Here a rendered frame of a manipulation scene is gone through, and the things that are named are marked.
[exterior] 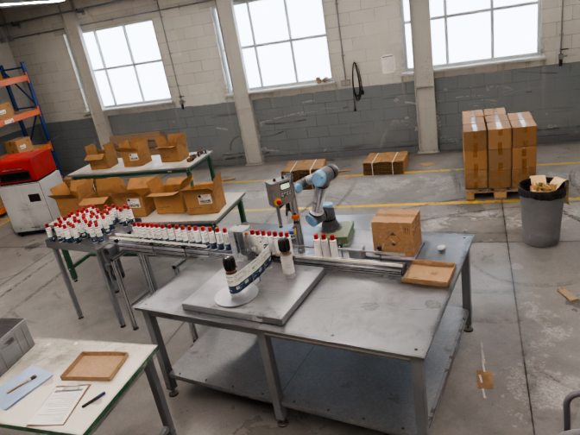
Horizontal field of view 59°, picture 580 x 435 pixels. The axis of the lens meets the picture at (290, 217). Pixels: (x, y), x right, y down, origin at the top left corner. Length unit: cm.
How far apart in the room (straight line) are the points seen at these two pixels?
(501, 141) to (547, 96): 237
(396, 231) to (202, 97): 685
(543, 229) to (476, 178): 149
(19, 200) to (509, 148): 699
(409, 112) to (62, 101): 702
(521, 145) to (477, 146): 50
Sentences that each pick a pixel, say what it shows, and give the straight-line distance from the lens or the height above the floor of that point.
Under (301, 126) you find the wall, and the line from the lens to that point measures 943.
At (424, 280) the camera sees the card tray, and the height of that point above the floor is 86.
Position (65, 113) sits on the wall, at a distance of 1192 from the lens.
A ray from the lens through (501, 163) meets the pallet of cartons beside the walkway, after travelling 685.
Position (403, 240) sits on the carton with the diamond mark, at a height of 98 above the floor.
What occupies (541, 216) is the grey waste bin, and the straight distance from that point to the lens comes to 562.
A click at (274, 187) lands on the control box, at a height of 144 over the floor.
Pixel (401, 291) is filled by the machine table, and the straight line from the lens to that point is 346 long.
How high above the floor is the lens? 264
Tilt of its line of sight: 22 degrees down
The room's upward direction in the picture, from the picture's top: 10 degrees counter-clockwise
